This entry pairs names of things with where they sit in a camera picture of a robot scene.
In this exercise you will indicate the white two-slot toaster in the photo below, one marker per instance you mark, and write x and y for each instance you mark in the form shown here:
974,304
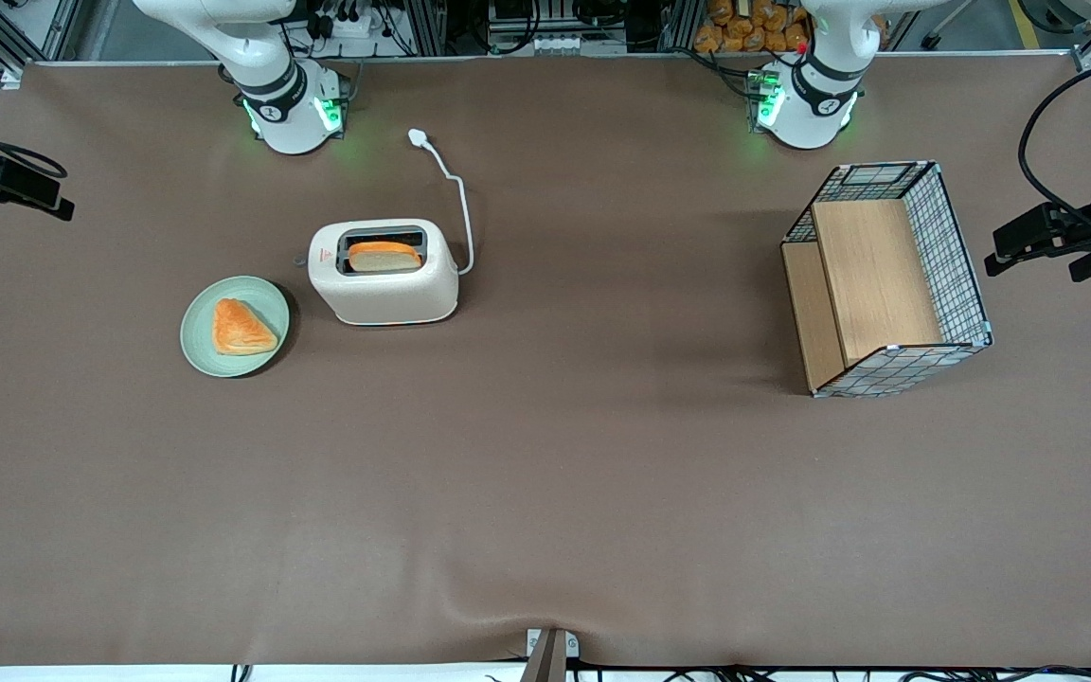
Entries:
384,298

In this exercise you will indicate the light wooden step shelf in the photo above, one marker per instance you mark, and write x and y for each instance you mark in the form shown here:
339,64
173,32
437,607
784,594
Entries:
872,275

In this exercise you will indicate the pale green round plate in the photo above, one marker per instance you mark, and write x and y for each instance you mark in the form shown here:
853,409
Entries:
200,332

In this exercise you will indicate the triangular orange toast piece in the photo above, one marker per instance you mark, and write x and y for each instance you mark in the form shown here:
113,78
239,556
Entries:
242,330

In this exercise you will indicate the white power strip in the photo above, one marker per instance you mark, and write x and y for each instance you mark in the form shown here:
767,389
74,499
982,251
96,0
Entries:
347,24

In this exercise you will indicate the bread slice with brown crust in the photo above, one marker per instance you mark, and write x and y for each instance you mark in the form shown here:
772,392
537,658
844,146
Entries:
384,257

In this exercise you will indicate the bag of orange pastries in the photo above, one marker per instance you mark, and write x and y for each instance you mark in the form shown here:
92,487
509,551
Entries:
744,26

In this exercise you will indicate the grey metal table bracket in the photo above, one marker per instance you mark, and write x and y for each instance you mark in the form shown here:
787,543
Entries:
550,654

